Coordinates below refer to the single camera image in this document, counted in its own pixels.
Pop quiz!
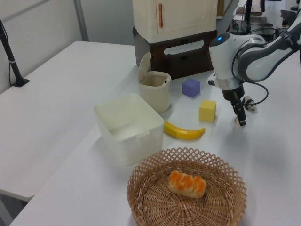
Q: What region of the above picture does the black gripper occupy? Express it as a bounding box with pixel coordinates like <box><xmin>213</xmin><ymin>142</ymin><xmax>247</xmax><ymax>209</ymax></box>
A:
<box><xmin>222</xmin><ymin>84</ymin><xmax>247</xmax><ymax>127</ymax></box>

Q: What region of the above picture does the beige mini trash can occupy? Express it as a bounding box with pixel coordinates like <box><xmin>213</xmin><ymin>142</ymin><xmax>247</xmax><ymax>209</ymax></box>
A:
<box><xmin>137</xmin><ymin>52</ymin><xmax>172</xmax><ymax>113</ymax></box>

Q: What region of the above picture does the small panda figurine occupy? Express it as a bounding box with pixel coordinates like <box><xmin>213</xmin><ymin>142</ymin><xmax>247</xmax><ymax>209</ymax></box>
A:
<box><xmin>243</xmin><ymin>95</ymin><xmax>258</xmax><ymax>112</ymax></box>

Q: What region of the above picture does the yellow foam cube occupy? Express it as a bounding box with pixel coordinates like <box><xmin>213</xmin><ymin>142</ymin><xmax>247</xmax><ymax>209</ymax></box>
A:
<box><xmin>198</xmin><ymin>99</ymin><xmax>217</xmax><ymax>122</ymax></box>

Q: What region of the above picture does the purple foam cube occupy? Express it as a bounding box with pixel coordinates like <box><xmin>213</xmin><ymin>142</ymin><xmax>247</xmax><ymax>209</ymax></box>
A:
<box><xmin>182</xmin><ymin>78</ymin><xmax>201</xmax><ymax>98</ymax></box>

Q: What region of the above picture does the yellow toy banana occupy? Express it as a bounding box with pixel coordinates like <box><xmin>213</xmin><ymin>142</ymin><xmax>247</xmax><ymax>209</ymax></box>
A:
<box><xmin>163</xmin><ymin>120</ymin><xmax>206</xmax><ymax>141</ymax></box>

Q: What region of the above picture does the dark brown wooden drawer box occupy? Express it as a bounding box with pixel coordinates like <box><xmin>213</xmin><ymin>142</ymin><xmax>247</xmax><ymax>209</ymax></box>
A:
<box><xmin>133</xmin><ymin>26</ymin><xmax>217</xmax><ymax>80</ymax></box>

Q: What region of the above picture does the black desk equipment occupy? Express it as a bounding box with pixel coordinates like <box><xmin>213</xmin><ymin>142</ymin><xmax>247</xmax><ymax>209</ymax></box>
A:
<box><xmin>229</xmin><ymin>20</ymin><xmax>284</xmax><ymax>38</ymax></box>

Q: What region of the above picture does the toy bread loaf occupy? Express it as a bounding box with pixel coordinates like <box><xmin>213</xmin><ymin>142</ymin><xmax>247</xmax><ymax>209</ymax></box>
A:
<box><xmin>168</xmin><ymin>170</ymin><xmax>206</xmax><ymax>198</ymax></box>

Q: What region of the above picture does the brown wooden board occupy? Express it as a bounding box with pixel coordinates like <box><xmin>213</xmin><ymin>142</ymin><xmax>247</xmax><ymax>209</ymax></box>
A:
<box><xmin>236</xmin><ymin>6</ymin><xmax>263</xmax><ymax>16</ymax></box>

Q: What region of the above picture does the black monitor stand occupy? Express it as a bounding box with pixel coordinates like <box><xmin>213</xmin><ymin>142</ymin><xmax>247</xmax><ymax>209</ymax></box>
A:
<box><xmin>244</xmin><ymin>0</ymin><xmax>254</xmax><ymax>23</ymax></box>

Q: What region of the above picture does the white plastic open bin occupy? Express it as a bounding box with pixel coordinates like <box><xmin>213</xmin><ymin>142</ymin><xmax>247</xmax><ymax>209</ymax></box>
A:
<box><xmin>93</xmin><ymin>92</ymin><xmax>165</xmax><ymax>167</ymax></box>

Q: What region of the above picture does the cream plastic storage box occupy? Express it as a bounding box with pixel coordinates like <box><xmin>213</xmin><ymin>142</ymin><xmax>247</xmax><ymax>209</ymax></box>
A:
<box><xmin>132</xmin><ymin>0</ymin><xmax>217</xmax><ymax>43</ymax></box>

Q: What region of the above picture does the woven wicker basket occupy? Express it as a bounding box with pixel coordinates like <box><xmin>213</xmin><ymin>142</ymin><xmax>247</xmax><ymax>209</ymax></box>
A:
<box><xmin>126</xmin><ymin>147</ymin><xmax>247</xmax><ymax>226</ymax></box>

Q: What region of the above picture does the black stand pole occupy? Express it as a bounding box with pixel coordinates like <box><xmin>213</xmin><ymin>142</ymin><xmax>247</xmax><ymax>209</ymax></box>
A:
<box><xmin>0</xmin><ymin>19</ymin><xmax>31</xmax><ymax>88</ymax></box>

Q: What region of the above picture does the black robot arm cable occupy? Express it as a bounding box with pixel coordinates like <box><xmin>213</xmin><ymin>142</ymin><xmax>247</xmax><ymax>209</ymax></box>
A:
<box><xmin>231</xmin><ymin>39</ymin><xmax>269</xmax><ymax>105</ymax></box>

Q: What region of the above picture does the grey metal partition post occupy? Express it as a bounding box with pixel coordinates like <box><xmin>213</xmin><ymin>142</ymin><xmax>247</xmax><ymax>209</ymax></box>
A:
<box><xmin>73</xmin><ymin>0</ymin><xmax>89</xmax><ymax>42</ymax></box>

